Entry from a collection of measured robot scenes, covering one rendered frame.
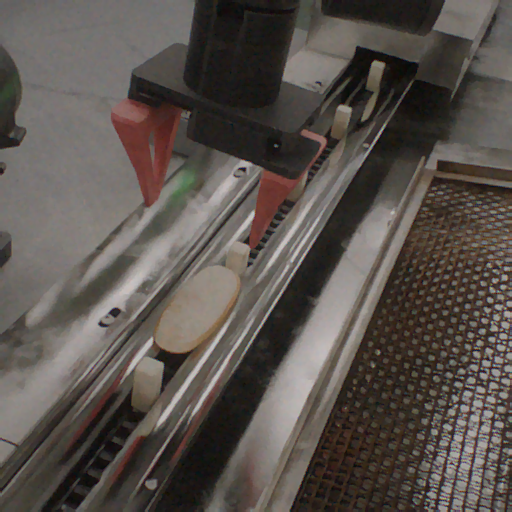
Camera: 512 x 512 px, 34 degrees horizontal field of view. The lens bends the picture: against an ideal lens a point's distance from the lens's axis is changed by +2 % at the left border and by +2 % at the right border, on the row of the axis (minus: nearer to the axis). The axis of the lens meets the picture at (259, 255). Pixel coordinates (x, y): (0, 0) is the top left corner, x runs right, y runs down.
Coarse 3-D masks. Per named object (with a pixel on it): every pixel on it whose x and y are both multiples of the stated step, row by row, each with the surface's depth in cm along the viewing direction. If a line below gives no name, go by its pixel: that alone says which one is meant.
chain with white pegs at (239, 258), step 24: (384, 72) 99; (360, 96) 91; (336, 120) 81; (336, 144) 81; (312, 168) 77; (264, 240) 65; (240, 264) 58; (144, 360) 47; (168, 360) 52; (144, 384) 47; (144, 408) 48; (120, 432) 48; (96, 456) 45; (96, 480) 44; (72, 504) 43
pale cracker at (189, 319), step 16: (208, 272) 57; (224, 272) 57; (192, 288) 55; (208, 288) 55; (224, 288) 56; (176, 304) 54; (192, 304) 54; (208, 304) 54; (224, 304) 55; (160, 320) 52; (176, 320) 52; (192, 320) 52; (208, 320) 53; (160, 336) 51; (176, 336) 51; (192, 336) 52; (208, 336) 53; (176, 352) 51
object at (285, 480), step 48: (432, 192) 65; (480, 192) 65; (384, 240) 56; (480, 240) 59; (384, 288) 54; (480, 288) 54; (336, 336) 47; (432, 336) 49; (480, 336) 50; (336, 384) 45; (432, 384) 46; (384, 432) 42; (288, 480) 39
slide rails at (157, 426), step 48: (336, 96) 88; (384, 96) 90; (240, 240) 63; (288, 240) 64; (240, 288) 58; (144, 336) 52; (96, 384) 48; (192, 384) 49; (96, 432) 45; (144, 432) 46; (48, 480) 42
